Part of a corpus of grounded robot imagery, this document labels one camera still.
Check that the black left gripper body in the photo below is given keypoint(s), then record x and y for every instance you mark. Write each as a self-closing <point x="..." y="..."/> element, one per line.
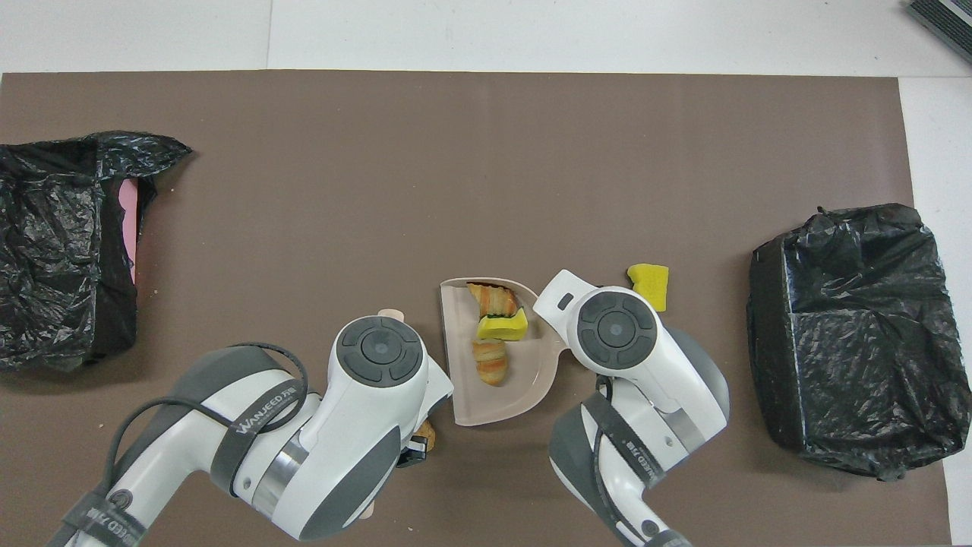
<point x="410" y="452"/>

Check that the brown bread roll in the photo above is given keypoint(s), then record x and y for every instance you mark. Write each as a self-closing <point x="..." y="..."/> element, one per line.
<point x="427" y="434"/>

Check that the beige plastic dustpan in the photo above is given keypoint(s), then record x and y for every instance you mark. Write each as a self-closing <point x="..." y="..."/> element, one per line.
<point x="501" y="399"/>

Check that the round pale pastry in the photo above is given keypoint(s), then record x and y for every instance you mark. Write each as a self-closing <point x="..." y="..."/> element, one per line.
<point x="491" y="363"/>

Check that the beige hand brush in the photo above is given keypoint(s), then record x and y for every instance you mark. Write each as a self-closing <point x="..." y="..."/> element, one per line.
<point x="390" y="313"/>

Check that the yellow green scouring sponge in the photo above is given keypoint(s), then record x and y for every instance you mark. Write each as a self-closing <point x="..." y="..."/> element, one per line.
<point x="501" y="328"/>

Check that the elongated ridged pastry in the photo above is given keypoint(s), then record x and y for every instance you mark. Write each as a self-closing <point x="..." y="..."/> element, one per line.
<point x="490" y="296"/>

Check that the yellow sponge piece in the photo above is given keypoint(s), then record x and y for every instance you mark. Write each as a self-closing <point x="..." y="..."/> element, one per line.
<point x="649" y="285"/>

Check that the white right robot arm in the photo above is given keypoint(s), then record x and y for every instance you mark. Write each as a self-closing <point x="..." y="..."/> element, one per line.
<point x="630" y="334"/>

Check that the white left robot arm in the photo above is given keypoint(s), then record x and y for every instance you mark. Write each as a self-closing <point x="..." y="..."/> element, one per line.
<point x="364" y="395"/>

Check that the pink plastic bin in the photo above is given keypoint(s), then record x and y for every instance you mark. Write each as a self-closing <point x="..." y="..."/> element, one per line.
<point x="129" y="220"/>

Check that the black crumpled trash bag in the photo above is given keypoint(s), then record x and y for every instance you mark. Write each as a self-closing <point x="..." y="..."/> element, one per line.
<point x="53" y="251"/>

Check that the black bag lined bin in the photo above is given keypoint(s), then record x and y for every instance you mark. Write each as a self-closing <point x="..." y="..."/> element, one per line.
<point x="858" y="342"/>

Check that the brown table mat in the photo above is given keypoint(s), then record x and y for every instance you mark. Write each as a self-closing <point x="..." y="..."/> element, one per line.
<point x="531" y="152"/>

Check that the dark ribbed device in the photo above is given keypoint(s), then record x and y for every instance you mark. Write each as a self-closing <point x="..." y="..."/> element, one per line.
<point x="945" y="26"/>

